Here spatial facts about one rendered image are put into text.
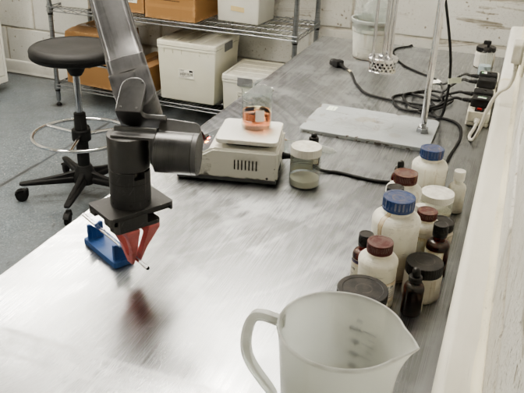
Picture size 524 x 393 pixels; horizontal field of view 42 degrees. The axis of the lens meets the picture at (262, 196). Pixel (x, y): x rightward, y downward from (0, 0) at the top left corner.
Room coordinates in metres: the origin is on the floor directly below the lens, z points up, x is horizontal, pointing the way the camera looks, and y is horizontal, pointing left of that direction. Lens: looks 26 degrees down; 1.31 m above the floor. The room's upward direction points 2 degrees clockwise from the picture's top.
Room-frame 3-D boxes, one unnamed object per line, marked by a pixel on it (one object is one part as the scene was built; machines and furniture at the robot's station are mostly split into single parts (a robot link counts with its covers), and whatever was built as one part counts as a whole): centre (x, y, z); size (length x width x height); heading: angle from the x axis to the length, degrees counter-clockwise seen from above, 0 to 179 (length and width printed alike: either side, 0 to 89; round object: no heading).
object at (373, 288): (0.74, -0.13, 0.79); 0.07 x 0.07 x 0.07
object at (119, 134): (0.86, 0.18, 0.95); 0.07 x 0.06 x 0.07; 85
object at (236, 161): (1.26, 0.05, 0.79); 0.22 x 0.13 x 0.08; 83
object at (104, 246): (0.92, 0.24, 0.77); 0.10 x 0.03 x 0.04; 42
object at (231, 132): (1.25, 0.03, 0.83); 0.12 x 0.12 x 0.01; 83
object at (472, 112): (1.75, -0.58, 0.77); 0.40 x 0.06 x 0.04; 160
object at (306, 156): (1.20, -0.08, 0.79); 0.06 x 0.06 x 0.08
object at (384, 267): (0.81, -0.17, 0.80); 0.06 x 0.06 x 0.10
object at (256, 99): (1.27, 0.02, 0.88); 0.07 x 0.06 x 0.08; 55
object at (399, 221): (0.90, -0.20, 0.81); 0.07 x 0.07 x 0.13
